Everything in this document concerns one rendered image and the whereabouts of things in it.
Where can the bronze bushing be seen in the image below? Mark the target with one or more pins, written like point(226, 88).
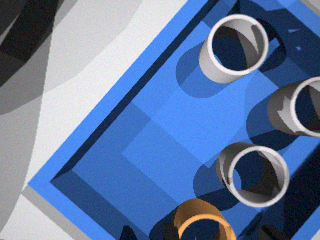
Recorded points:
point(197, 208)

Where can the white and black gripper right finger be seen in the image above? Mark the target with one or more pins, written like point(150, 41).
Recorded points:
point(270, 232)

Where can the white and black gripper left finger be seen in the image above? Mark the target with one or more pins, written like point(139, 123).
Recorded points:
point(170, 232)

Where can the grey metal bushing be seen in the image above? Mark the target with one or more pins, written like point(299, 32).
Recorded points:
point(272, 184)
point(252, 37)
point(281, 108)

